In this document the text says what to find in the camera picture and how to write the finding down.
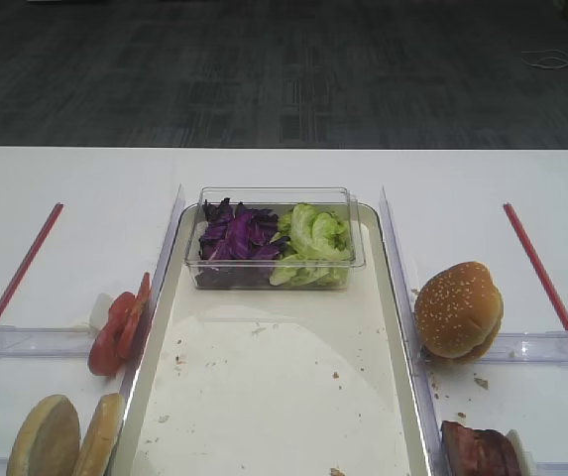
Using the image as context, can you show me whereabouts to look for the brown meat patty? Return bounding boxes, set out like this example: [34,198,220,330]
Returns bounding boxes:
[441,420,522,476]

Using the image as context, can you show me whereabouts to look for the clear cross divider left far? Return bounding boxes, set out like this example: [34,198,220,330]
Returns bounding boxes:
[0,325,94,358]

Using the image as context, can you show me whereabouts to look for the white pusher block near patty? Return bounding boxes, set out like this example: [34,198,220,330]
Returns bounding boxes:
[507,429,538,476]

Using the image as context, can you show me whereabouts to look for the white pusher block left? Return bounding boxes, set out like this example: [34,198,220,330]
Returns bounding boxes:
[70,294,113,334]

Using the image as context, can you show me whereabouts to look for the white cable on floor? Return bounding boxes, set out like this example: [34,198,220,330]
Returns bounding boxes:
[520,49,568,76]

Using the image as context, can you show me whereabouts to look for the clear cross divider right far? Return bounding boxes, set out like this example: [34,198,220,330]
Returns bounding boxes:
[419,330,568,367]

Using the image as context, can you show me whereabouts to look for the tomato slice front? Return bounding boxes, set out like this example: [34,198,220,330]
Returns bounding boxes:
[87,299,125,377]

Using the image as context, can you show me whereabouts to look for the clear long divider left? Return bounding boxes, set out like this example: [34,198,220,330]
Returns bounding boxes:
[120,183,185,419]

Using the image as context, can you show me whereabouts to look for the purple cabbage pieces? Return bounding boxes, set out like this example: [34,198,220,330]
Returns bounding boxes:
[196,197,288,290]

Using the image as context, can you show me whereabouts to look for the red rail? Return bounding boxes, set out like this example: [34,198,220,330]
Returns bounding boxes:
[0,202,64,318]
[503,202,568,334]

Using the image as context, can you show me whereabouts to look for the sesame bun top front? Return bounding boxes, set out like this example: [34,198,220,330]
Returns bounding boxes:
[414,262,504,359]

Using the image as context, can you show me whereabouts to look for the cream metal tray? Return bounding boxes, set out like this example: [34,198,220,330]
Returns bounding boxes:
[110,205,428,475]

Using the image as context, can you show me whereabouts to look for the green lettuce leaves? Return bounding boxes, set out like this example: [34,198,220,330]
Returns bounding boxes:
[270,203,353,289]

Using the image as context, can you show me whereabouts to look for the red rail left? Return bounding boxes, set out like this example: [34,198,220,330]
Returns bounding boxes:
[0,202,64,318]

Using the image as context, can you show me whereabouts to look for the clear plastic salad box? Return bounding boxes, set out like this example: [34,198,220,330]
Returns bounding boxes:
[184,187,366,290]

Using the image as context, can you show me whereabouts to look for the tomato slice rear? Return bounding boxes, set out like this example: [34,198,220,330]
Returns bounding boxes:
[115,272,151,361]

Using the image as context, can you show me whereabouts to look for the bun half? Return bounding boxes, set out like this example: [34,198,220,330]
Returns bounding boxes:
[6,394,80,476]
[72,393,125,476]

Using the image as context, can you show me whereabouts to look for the red rail right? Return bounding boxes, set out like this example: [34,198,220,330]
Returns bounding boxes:
[503,202,568,334]

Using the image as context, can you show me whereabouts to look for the sesame bun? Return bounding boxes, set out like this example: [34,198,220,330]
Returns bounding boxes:
[421,323,501,366]
[414,262,504,359]

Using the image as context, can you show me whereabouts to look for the clear long divider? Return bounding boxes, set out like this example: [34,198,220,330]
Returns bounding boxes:
[379,188,449,475]
[120,183,185,419]

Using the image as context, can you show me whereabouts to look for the clear long divider right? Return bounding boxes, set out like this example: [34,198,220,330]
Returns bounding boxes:
[379,188,449,475]

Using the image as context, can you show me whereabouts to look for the tomato slice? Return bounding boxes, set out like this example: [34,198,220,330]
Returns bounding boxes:
[115,272,151,361]
[87,299,125,377]

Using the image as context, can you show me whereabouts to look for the sesame bun top rear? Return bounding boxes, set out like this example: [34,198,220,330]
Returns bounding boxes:
[421,323,501,366]

